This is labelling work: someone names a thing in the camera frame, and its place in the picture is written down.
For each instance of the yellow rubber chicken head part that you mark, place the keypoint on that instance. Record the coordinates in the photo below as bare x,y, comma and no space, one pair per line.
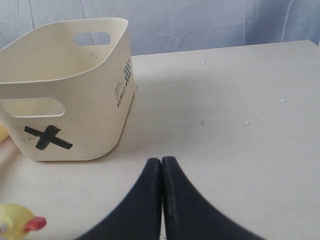
17,221

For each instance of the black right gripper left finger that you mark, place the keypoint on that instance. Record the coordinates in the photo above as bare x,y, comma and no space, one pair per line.
138,216

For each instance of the white bin marked X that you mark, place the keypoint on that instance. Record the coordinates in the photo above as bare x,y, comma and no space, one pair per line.
66,89

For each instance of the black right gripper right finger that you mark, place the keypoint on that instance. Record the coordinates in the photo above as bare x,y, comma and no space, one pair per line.
188,215

